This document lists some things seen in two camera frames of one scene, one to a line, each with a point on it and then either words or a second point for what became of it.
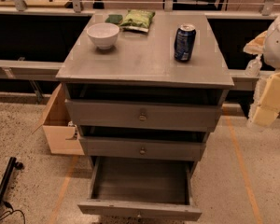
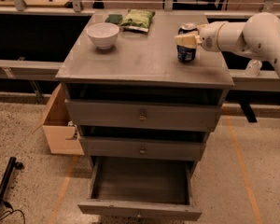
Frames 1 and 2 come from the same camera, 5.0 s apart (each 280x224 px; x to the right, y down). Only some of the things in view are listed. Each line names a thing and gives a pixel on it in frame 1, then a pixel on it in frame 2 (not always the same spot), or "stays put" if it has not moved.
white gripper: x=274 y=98 → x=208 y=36
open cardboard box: x=61 y=135 stays put
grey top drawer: x=166 y=115 stays put
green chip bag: x=137 y=21 stays put
